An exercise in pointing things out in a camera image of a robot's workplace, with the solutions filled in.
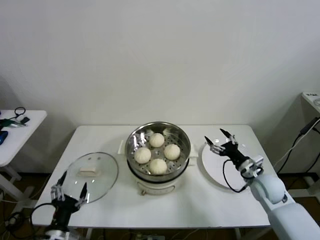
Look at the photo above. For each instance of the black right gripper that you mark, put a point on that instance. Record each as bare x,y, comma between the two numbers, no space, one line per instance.
233,151

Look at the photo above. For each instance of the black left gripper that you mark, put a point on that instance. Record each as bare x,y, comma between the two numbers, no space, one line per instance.
62,207

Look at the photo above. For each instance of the white steamed baozi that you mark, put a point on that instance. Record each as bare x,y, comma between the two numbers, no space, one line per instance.
158,166
142,155
157,140
172,151

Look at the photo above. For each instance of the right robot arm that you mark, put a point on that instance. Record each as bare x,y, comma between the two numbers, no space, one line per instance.
272,190

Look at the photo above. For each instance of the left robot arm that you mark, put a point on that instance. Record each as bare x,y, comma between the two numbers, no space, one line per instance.
60,233

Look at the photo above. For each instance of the perforated steel steamer basket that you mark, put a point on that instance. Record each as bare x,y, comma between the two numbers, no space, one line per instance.
132,140

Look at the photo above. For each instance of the white round plate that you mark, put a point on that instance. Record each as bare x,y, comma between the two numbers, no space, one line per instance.
212,170

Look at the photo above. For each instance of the white side table with tools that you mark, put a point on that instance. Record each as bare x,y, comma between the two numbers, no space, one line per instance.
22,140

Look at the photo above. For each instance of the small black device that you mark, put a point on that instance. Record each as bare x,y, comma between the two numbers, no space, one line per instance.
24,120

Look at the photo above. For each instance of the blue object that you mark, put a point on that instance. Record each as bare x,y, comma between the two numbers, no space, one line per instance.
3,137

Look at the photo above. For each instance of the green hand tool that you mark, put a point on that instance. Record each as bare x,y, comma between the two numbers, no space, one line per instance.
7,123

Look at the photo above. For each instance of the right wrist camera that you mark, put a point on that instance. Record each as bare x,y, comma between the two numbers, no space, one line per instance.
252,166

